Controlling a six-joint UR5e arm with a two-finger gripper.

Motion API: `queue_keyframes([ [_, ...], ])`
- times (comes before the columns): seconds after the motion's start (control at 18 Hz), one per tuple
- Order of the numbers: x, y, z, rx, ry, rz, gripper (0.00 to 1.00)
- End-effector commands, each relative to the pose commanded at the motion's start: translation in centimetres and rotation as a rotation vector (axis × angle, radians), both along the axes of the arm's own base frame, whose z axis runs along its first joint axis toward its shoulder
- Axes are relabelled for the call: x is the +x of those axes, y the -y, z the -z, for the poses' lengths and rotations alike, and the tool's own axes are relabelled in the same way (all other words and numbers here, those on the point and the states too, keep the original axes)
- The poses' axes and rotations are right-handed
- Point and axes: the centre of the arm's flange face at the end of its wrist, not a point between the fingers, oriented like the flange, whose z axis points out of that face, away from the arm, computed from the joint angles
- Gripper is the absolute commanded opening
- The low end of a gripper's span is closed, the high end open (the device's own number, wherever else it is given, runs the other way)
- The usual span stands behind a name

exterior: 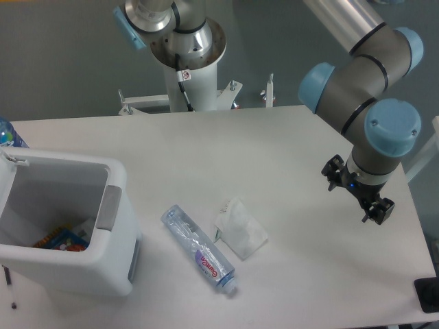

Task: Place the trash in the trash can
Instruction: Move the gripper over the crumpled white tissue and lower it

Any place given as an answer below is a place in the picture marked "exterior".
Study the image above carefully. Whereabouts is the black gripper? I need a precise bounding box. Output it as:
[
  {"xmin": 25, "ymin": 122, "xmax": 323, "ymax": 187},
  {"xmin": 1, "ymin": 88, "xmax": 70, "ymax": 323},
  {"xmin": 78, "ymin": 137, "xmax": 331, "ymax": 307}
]
[{"xmin": 321, "ymin": 154, "xmax": 395, "ymax": 225}]

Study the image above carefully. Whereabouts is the white tissue pack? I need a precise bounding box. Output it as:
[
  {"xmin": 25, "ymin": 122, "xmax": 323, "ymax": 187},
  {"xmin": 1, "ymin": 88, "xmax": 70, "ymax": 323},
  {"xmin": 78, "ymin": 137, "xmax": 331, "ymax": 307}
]
[{"xmin": 213, "ymin": 197, "xmax": 268, "ymax": 260}]

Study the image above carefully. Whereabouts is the clear plastic water bottle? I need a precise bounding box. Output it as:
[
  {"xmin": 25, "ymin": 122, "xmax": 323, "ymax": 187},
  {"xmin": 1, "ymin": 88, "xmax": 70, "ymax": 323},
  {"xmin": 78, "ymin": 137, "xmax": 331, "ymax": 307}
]
[{"xmin": 161, "ymin": 205, "xmax": 237, "ymax": 295}]

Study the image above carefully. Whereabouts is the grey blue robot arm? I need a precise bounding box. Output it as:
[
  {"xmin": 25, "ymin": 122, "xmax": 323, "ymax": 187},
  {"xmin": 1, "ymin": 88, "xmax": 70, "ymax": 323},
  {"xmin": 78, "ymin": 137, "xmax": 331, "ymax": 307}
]
[{"xmin": 113, "ymin": 1, "xmax": 424, "ymax": 224}]

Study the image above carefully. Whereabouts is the colourful trash in bin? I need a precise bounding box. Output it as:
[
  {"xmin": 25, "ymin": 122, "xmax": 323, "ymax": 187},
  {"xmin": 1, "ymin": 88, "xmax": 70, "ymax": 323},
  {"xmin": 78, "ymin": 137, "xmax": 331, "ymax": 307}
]
[{"xmin": 32, "ymin": 223, "xmax": 90, "ymax": 252}]

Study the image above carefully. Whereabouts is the white trash can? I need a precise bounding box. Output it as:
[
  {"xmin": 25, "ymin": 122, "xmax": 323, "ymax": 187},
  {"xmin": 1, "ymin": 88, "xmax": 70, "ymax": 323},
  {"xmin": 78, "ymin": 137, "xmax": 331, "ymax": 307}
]
[{"xmin": 1, "ymin": 147, "xmax": 142, "ymax": 296}]

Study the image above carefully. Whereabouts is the black device at table corner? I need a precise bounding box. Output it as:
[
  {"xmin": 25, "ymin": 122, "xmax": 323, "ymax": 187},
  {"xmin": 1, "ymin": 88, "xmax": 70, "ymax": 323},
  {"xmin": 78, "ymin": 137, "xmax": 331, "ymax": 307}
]
[{"xmin": 414, "ymin": 277, "xmax": 438, "ymax": 313}]

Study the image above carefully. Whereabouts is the blue bottle at edge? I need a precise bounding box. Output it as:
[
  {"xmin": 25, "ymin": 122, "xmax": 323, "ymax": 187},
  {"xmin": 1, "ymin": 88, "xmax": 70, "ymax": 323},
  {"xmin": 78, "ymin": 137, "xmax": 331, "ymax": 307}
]
[{"xmin": 0, "ymin": 117, "xmax": 29, "ymax": 148}]

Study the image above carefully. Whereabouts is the black pen on table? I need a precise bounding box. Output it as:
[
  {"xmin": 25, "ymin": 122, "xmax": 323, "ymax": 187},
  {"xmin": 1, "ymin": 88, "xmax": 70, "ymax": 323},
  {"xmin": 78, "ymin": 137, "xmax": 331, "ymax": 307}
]
[{"xmin": 2, "ymin": 265, "xmax": 17, "ymax": 310}]

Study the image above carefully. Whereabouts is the white frame at right edge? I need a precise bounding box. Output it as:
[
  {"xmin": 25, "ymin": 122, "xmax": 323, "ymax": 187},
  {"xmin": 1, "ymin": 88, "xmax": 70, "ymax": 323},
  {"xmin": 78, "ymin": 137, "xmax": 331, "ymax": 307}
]
[{"xmin": 405, "ymin": 116, "xmax": 438, "ymax": 183}]

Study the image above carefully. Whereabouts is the white levelling foot bracket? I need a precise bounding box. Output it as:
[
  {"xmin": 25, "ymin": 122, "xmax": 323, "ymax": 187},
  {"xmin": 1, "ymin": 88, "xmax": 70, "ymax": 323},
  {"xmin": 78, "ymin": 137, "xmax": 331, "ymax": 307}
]
[{"xmin": 260, "ymin": 73, "xmax": 276, "ymax": 108}]

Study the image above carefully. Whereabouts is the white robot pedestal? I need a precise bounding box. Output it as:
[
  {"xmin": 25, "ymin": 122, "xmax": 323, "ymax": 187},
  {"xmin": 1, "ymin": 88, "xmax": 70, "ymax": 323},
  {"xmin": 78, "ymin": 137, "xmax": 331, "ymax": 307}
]
[{"xmin": 119, "ymin": 18, "xmax": 243, "ymax": 115}]

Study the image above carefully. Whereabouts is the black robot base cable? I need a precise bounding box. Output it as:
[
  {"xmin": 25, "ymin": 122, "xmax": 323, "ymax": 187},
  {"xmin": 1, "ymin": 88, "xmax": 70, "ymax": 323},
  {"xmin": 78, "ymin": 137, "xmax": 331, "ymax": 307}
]
[{"xmin": 174, "ymin": 53, "xmax": 195, "ymax": 112}]

